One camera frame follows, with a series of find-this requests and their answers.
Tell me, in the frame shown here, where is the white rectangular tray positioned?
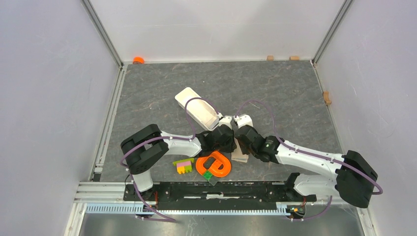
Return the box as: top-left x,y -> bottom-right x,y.
175,87 -> 219,130

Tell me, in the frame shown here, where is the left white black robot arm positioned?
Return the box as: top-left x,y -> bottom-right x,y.
120,124 -> 237,201

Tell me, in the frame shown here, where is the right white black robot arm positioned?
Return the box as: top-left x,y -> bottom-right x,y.
235,125 -> 378,208

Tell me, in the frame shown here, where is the orange curved toy track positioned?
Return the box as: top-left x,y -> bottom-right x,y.
195,151 -> 232,177

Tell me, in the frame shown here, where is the green toy brick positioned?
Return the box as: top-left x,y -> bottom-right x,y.
202,170 -> 213,181

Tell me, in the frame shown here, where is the grey toy baseplate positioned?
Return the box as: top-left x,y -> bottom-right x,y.
208,176 -> 219,186

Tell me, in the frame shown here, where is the green pink yellow brick stack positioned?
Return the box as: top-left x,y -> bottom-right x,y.
173,158 -> 195,175

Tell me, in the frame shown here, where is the curved wooden piece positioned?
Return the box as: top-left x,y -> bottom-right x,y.
323,91 -> 332,106

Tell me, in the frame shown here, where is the orange round cap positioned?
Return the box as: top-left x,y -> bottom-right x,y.
132,57 -> 145,64

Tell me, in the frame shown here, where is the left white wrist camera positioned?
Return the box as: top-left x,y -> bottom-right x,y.
218,116 -> 234,129

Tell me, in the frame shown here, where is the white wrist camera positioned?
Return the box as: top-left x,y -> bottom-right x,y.
218,116 -> 234,129
234,114 -> 253,129

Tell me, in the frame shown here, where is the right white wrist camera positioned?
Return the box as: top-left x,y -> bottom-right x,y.
234,114 -> 253,129

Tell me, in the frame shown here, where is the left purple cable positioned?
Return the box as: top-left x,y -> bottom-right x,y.
119,97 -> 222,223

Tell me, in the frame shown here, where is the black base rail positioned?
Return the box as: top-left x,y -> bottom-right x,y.
123,181 -> 317,210

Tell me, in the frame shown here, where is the white slotted cable duct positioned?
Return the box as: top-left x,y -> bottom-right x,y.
85,203 -> 290,216

